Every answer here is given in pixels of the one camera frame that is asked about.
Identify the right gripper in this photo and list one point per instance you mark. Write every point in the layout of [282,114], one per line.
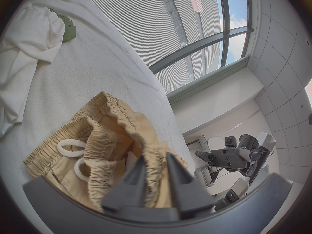
[226,158]

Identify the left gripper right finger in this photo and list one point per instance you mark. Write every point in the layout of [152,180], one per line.
[185,194]

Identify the bed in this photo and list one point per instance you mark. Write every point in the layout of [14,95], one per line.
[97,57]

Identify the window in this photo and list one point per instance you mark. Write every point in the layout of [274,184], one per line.
[136,28]

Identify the green garment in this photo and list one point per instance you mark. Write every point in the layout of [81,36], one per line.
[68,30]

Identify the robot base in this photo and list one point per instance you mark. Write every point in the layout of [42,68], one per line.
[240,186]

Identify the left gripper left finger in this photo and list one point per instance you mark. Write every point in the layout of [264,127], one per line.
[131,191]

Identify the cream garment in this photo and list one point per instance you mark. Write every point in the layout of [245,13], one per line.
[29,33]

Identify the tan shorts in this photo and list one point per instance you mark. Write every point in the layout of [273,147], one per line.
[56,169]

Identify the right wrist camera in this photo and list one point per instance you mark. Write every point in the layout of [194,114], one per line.
[230,141]

